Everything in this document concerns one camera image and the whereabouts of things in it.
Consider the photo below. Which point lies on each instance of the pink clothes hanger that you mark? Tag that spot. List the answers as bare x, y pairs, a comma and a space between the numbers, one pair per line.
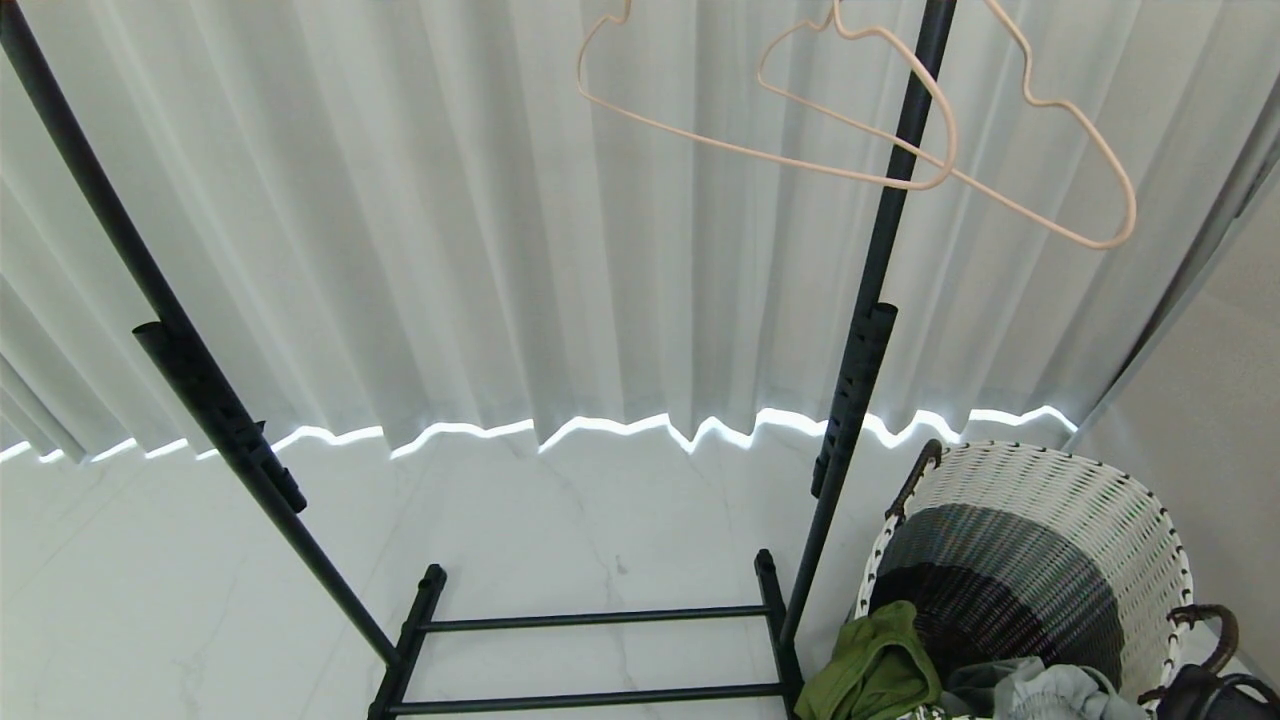
740, 141
1000, 198

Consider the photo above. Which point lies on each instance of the white laundry basket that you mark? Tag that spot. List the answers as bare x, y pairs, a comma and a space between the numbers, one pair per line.
1050, 480

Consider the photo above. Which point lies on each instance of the pale grey shorts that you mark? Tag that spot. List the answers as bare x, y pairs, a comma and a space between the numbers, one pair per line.
1040, 695

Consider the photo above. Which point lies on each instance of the black clothes rack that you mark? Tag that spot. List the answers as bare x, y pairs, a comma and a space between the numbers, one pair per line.
190, 370

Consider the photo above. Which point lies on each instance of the green garment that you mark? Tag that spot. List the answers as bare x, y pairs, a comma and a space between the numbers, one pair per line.
870, 670

